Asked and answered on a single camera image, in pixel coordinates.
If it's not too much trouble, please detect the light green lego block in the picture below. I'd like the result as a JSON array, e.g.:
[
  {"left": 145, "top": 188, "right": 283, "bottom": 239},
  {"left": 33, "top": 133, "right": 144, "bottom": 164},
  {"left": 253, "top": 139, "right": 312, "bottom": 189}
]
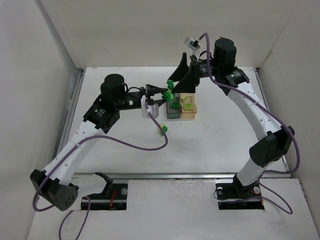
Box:
[{"left": 179, "top": 93, "right": 190, "bottom": 102}]

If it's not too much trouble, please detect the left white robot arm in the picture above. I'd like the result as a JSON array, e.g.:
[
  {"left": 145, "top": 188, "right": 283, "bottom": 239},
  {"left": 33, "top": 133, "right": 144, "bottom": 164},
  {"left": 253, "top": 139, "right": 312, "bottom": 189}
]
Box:
[{"left": 30, "top": 73, "right": 167, "bottom": 212}]

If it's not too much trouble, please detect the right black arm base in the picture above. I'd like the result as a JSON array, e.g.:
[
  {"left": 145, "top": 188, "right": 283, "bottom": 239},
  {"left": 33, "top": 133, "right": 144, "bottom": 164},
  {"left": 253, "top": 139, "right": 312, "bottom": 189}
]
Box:
[{"left": 214, "top": 176, "right": 265, "bottom": 210}]

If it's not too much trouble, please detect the grey transparent container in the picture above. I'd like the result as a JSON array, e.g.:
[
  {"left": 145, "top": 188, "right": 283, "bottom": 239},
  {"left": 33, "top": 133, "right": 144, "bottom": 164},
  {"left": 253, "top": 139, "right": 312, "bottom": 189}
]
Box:
[{"left": 166, "top": 97, "right": 182, "bottom": 120}]

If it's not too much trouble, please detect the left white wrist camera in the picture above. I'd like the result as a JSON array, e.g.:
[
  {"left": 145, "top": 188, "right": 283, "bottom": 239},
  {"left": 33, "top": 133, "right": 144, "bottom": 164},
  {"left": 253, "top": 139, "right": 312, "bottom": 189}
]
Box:
[{"left": 140, "top": 96, "right": 160, "bottom": 119}]

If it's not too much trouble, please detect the light green square lego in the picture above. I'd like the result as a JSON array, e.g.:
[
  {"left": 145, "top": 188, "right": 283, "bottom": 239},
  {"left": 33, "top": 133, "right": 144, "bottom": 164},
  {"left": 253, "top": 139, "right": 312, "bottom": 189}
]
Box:
[{"left": 183, "top": 102, "right": 194, "bottom": 111}]

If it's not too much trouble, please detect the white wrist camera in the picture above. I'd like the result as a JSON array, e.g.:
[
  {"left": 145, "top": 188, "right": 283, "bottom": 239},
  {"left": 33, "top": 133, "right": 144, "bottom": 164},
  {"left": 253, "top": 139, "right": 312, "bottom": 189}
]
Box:
[
  {"left": 140, "top": 96, "right": 160, "bottom": 119},
  {"left": 184, "top": 37, "right": 202, "bottom": 60}
]

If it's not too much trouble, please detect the orange transparent container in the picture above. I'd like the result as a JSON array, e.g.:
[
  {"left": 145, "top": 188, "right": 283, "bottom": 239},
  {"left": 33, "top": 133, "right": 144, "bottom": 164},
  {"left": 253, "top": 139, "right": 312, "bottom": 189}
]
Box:
[{"left": 179, "top": 93, "right": 198, "bottom": 120}]

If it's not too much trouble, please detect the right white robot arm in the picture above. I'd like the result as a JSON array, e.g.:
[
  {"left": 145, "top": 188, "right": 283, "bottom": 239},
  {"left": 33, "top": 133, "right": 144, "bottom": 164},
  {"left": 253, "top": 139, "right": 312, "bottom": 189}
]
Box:
[{"left": 169, "top": 37, "right": 297, "bottom": 201}]

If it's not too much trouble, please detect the dark green square lego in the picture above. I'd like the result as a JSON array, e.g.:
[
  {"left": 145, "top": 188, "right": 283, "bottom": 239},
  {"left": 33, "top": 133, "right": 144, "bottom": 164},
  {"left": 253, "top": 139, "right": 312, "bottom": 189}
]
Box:
[{"left": 170, "top": 101, "right": 180, "bottom": 110}]

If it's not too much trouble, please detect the dark green curved lego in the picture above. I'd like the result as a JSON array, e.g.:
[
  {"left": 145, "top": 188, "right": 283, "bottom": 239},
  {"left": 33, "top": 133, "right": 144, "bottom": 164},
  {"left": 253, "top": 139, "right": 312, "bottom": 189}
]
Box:
[{"left": 158, "top": 125, "right": 168, "bottom": 136}]

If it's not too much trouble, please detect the dark green lego plate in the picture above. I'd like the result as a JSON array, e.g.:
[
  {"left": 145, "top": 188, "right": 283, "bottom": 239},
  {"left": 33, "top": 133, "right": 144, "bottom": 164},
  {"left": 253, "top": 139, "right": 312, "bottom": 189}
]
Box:
[{"left": 162, "top": 79, "right": 174, "bottom": 102}]

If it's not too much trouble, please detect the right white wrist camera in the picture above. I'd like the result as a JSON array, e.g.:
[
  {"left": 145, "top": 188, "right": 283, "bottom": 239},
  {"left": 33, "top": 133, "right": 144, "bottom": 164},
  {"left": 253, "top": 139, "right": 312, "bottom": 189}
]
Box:
[{"left": 184, "top": 37, "right": 202, "bottom": 60}]

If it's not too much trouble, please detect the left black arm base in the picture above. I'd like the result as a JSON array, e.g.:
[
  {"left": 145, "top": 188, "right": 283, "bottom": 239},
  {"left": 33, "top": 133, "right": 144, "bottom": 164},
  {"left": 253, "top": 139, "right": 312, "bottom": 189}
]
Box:
[{"left": 79, "top": 172, "right": 128, "bottom": 211}]

